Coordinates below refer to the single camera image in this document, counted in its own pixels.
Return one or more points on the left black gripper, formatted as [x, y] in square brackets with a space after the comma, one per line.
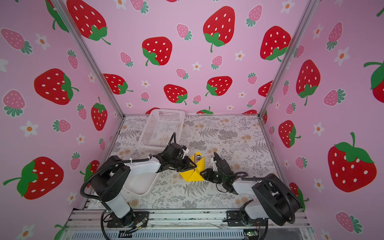
[187, 164]

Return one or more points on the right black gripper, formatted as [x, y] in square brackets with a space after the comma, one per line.
[207, 174]

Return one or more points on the yellow paper napkin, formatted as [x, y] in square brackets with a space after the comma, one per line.
[195, 174]

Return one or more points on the white plastic perforated basket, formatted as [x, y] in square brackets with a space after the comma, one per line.
[160, 126]

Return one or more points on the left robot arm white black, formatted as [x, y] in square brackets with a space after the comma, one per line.
[109, 180]

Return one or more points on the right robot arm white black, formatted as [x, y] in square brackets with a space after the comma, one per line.
[276, 202]

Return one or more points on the white oval ceramic tray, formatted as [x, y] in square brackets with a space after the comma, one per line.
[142, 177]

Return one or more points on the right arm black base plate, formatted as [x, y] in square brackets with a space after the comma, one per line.
[239, 218]

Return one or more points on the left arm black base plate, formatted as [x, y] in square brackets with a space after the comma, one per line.
[137, 219]

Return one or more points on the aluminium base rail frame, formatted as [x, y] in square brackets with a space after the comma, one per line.
[193, 224]

